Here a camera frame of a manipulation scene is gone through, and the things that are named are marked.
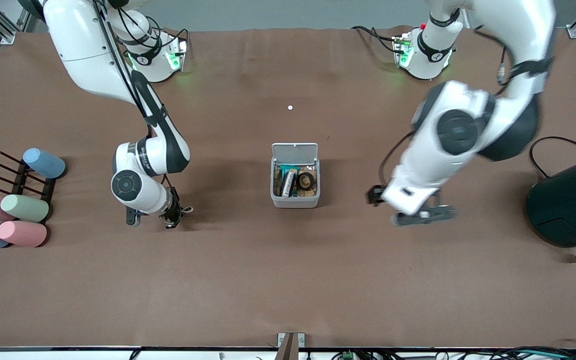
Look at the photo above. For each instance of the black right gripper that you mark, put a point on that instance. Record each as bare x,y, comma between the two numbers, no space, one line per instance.
172,214

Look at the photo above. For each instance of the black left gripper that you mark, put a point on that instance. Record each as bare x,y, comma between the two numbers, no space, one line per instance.
374,194

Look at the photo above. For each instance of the white rubber band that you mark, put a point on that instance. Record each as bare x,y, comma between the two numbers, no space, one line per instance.
188,209

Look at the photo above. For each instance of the black tape roll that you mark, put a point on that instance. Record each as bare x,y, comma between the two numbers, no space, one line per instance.
306,180

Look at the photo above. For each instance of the white trash bin with lid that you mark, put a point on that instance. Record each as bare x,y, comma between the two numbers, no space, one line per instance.
294,151

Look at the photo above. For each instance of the teal snack wrapper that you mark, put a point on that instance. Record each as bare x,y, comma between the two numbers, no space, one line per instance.
288,169

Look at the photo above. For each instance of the brown snack wrapper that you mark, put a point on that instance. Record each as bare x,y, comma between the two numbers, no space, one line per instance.
277,181

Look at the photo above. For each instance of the green cylindrical cup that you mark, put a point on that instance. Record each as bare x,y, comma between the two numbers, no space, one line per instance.
24,208

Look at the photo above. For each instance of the dark wooden cup rack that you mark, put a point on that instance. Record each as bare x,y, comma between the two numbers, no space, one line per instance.
20,181

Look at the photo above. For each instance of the green terminal connector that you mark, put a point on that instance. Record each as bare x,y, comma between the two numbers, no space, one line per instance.
348,355

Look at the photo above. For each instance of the dark teal cylindrical device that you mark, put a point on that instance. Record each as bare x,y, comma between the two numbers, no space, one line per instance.
568,205

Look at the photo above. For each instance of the metal table bracket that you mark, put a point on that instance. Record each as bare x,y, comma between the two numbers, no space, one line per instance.
290,345

